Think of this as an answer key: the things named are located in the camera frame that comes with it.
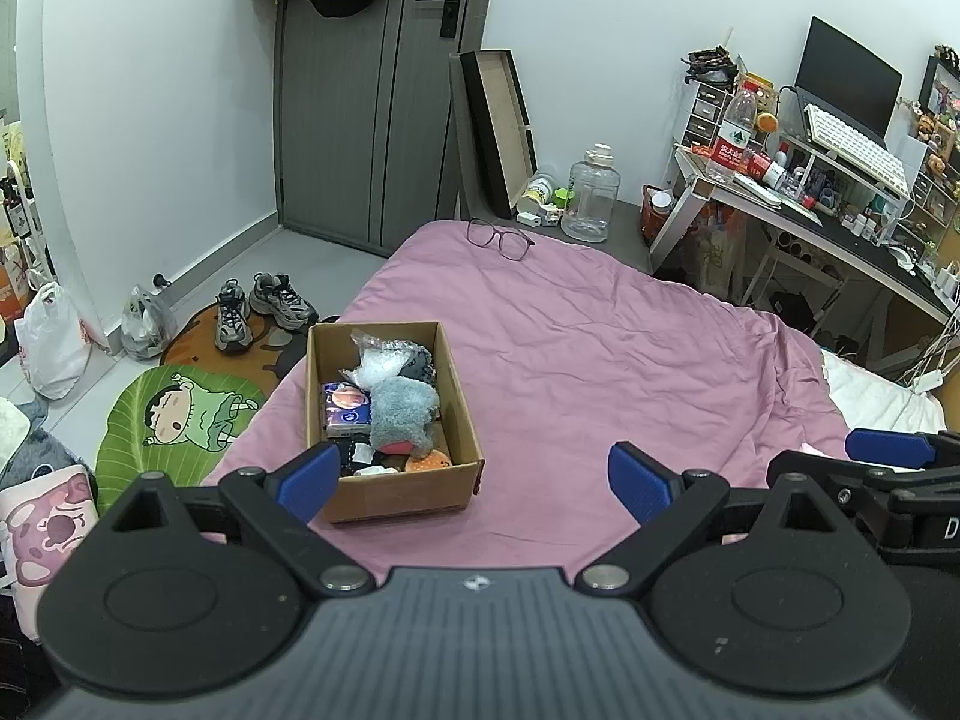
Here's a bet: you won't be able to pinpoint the white-legged desk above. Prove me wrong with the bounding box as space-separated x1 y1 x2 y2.
649 142 960 331

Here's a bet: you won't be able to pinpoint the white jar with yellow lid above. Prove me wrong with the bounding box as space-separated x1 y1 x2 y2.
517 172 557 215

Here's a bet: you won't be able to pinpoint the clear desk organizer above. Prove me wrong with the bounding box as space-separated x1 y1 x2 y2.
772 131 912 220

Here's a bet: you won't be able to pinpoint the orange jar with white lid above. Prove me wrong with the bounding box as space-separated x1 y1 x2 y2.
641 184 676 245

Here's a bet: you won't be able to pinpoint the white keyboard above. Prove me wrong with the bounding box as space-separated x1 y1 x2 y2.
804 103 912 192

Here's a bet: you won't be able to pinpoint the black computer monitor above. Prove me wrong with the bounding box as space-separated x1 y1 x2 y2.
795 15 903 151

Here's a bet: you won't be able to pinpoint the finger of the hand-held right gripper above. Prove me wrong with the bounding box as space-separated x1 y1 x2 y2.
846 427 960 470
766 449 920 516

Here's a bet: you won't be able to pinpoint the paper bag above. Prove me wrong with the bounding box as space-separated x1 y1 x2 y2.
686 210 743 301

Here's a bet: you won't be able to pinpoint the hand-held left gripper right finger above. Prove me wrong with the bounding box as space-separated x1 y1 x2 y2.
574 441 853 598

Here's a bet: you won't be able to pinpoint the plastic water bottle red label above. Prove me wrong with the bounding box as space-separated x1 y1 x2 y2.
705 79 760 187

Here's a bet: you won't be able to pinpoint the purple tissue pack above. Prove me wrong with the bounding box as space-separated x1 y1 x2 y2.
320 382 374 437

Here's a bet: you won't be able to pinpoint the small drawer organizer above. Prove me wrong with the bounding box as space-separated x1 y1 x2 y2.
681 79 732 151

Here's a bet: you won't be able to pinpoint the clear water jug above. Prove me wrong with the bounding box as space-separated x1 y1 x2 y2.
560 142 622 243

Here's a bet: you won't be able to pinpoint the grey fluffy plush toy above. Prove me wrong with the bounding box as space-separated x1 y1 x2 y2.
369 377 442 451

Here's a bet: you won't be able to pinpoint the dark-framed eyeglasses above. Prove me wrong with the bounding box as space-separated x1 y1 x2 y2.
466 217 537 262

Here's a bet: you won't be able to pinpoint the black-framed shallow tray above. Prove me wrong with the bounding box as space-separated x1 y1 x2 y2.
448 49 539 220

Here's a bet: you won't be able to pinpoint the pink cartoon pillow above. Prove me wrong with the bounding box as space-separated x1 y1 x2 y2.
0 463 100 642

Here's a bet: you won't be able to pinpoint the dark grey soft toy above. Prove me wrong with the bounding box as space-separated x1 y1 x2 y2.
397 345 440 391

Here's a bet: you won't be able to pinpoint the black door handle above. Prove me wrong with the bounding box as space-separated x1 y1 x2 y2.
415 0 464 38

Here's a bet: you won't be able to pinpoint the grey plush cushion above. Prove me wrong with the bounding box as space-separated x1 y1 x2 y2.
0 397 98 496

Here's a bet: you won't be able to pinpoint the grey sneaker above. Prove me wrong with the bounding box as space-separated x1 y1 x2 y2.
214 279 251 353
249 272 320 331

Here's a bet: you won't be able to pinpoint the grey door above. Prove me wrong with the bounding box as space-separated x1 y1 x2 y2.
274 0 500 260

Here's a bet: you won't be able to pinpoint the white bed sheet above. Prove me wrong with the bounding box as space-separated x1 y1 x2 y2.
821 349 946 436

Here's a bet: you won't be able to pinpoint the storage rack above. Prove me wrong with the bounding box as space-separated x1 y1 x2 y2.
0 120 57 323

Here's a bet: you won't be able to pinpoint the grey plastic bag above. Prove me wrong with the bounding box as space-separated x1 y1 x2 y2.
120 285 177 362

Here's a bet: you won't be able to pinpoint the picture frame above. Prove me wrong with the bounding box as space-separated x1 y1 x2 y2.
919 52 960 128

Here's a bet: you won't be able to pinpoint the green cartoon floor mat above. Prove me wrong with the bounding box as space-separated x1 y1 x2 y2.
95 364 263 496

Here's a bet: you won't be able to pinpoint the clear bag of white stuffing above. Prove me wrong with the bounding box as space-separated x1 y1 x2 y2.
339 330 410 391

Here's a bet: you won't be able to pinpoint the cardboard box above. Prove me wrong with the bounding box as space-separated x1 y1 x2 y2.
304 321 486 524

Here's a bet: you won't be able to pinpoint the pink blanket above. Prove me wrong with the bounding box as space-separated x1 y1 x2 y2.
202 219 852 590

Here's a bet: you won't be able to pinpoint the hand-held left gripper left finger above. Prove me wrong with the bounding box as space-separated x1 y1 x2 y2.
101 441 376 598

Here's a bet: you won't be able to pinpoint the white plastic bag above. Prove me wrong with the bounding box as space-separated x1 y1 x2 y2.
13 281 92 400

